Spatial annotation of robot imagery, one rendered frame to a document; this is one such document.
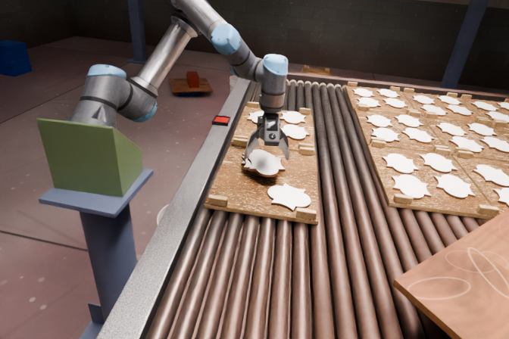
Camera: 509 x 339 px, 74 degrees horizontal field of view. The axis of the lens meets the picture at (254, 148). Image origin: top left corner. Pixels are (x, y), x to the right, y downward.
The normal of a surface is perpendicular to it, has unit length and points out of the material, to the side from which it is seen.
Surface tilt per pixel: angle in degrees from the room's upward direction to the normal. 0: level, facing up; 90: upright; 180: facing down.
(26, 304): 0
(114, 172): 90
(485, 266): 0
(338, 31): 90
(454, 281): 0
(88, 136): 90
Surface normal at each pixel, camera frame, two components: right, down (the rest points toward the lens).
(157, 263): 0.07, -0.87
